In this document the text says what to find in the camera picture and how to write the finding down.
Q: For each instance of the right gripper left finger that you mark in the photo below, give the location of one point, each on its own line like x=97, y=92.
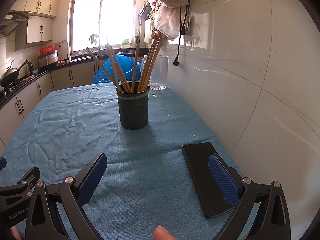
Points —
x=89, y=177

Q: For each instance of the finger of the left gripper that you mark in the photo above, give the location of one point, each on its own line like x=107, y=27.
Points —
x=3, y=163
x=31, y=177

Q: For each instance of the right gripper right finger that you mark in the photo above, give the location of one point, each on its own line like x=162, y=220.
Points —
x=226, y=184

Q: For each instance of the dark green utensil holder cup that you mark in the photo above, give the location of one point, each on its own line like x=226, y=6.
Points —
x=133, y=108

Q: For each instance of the person's left hand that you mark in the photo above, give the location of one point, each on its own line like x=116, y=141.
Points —
x=15, y=233

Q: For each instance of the person's right hand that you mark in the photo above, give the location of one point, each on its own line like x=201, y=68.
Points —
x=161, y=233

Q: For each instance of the black smartphone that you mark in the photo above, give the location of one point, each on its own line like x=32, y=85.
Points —
x=211, y=198

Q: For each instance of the blue towel table cover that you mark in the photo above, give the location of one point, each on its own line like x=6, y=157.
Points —
x=147, y=182

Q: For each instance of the black wok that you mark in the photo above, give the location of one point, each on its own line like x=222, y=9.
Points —
x=11, y=75

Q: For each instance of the black kettle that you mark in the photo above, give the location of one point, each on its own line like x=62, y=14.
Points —
x=30, y=68

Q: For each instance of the rice cooker red lid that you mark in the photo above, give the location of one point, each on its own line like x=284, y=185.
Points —
x=48, y=55

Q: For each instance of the clear glass mug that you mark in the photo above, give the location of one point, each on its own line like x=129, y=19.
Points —
x=159, y=74

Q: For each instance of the range hood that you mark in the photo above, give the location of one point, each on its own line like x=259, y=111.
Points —
x=11, y=22

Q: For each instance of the hanging plastic bag pink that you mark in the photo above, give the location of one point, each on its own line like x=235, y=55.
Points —
x=167, y=21

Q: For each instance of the black power cable plug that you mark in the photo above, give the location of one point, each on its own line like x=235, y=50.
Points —
x=182, y=32

